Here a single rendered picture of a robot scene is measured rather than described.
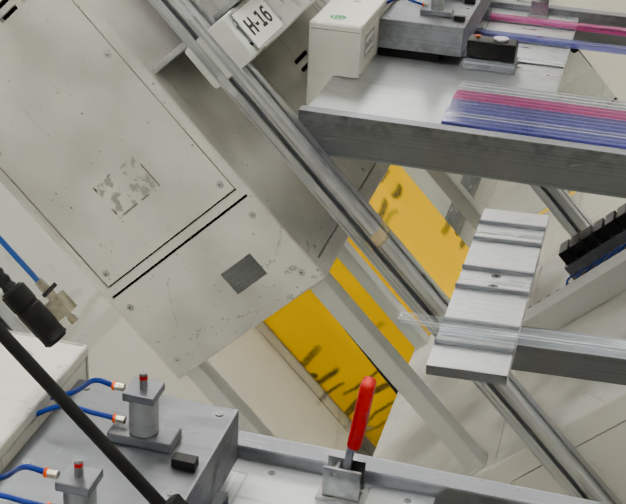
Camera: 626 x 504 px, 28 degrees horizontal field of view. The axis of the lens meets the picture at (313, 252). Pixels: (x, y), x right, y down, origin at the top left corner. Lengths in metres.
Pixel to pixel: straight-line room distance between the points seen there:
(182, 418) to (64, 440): 0.09
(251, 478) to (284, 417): 2.97
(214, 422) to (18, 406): 0.15
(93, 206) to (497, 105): 0.61
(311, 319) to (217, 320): 2.19
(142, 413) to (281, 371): 3.18
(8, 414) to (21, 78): 0.99
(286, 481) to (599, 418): 0.92
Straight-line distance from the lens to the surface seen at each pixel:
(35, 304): 0.82
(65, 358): 1.00
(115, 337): 3.58
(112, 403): 0.98
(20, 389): 0.97
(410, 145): 1.70
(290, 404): 4.03
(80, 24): 1.80
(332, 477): 0.97
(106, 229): 1.90
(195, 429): 0.95
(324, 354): 4.13
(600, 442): 1.88
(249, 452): 1.02
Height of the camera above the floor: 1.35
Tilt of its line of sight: 10 degrees down
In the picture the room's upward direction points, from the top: 41 degrees counter-clockwise
